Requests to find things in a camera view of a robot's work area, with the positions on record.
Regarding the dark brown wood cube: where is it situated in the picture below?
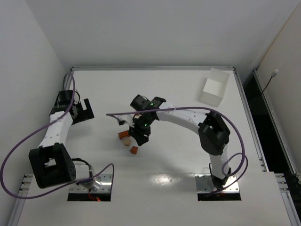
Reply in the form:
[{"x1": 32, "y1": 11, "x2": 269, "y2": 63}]
[{"x1": 130, "y1": 146, "x2": 138, "y2": 155}]

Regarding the light wood cube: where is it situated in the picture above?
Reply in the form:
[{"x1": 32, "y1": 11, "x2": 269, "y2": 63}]
[{"x1": 123, "y1": 138, "x2": 131, "y2": 146}]

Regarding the dark brown arch block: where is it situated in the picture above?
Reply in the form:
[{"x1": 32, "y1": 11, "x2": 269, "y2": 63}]
[{"x1": 118, "y1": 130, "x2": 130, "y2": 140}]

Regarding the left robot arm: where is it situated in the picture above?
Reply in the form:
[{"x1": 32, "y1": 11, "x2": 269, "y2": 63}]
[{"x1": 29, "y1": 90, "x2": 95, "y2": 189}]

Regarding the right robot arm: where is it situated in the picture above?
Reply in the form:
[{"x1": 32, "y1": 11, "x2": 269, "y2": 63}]
[{"x1": 117, "y1": 95, "x2": 231, "y2": 189}]

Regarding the white storage box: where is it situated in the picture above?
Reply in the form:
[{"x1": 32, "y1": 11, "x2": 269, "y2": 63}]
[{"x1": 199, "y1": 68, "x2": 230, "y2": 107}]

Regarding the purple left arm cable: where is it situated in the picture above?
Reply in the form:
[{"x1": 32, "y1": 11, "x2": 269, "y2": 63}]
[{"x1": 0, "y1": 73, "x2": 115, "y2": 200}]

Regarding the aluminium table frame rail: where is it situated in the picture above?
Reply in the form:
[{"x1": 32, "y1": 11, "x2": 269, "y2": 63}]
[{"x1": 71, "y1": 66, "x2": 235, "y2": 71}]

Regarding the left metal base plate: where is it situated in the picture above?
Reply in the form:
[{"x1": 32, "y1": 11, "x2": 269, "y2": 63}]
[{"x1": 69, "y1": 174, "x2": 112, "y2": 194}]

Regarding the metal base plate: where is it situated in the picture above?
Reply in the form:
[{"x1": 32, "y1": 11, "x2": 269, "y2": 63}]
[
  {"x1": 195, "y1": 174, "x2": 239, "y2": 194},
  {"x1": 69, "y1": 174, "x2": 112, "y2": 194}
]

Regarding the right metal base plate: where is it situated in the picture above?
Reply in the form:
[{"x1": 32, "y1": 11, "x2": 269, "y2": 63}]
[{"x1": 195, "y1": 174, "x2": 239, "y2": 194}]

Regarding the wall cable with plug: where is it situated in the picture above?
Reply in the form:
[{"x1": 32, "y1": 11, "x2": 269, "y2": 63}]
[{"x1": 261, "y1": 69, "x2": 279, "y2": 95}]

